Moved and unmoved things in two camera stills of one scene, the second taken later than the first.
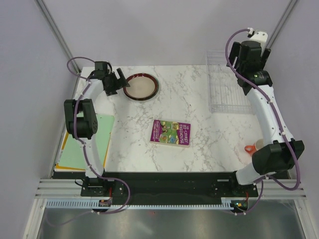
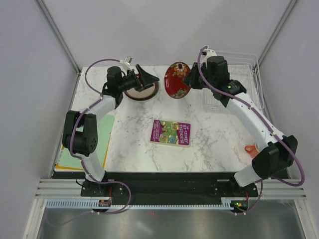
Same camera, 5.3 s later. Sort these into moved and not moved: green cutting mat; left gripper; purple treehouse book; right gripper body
Moved: left gripper; right gripper body
Not moved: purple treehouse book; green cutting mat
